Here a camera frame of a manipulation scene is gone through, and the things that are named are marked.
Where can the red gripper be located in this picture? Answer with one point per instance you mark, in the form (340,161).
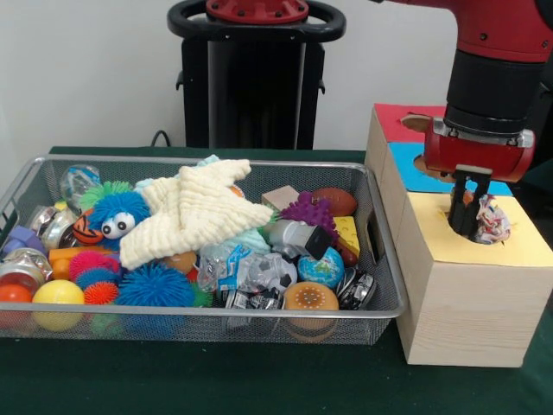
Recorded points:
(475,155)

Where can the multicoloured knotted cloth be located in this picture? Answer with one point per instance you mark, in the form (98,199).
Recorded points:
(492,220)

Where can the light blue muslin cloth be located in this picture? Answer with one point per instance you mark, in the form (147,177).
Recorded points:
(250,240)

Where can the cream muslin cloth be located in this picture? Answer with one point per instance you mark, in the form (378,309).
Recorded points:
(194,216)

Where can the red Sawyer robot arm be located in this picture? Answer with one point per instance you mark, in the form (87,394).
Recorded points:
(497,65)

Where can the wooden box with three holes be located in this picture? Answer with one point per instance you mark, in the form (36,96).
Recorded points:
(466,328)

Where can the shallow metal mesh bin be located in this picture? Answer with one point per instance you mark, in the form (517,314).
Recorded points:
(259,312)

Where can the dark green table cloth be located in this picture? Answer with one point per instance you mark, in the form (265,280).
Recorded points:
(542,174)
(259,380)

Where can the yellow cheese toy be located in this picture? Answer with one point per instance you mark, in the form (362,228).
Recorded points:
(347,235)

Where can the brown toy football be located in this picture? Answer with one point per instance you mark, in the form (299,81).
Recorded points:
(336,201)

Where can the purple spiky ball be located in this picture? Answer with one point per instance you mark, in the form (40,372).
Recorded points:
(309,212)

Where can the blue globe ball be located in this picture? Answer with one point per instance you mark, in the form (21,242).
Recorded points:
(320,268)

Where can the toy burger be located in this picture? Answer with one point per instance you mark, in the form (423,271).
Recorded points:
(312,296)

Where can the large blue spiky ball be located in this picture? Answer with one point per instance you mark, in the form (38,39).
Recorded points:
(155,287)

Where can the yellow smooth ball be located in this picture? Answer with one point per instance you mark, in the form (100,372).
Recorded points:
(58,296)

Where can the orange smooth ball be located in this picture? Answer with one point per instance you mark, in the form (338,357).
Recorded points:
(15,296)

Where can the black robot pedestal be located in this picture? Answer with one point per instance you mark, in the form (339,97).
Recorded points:
(255,86)

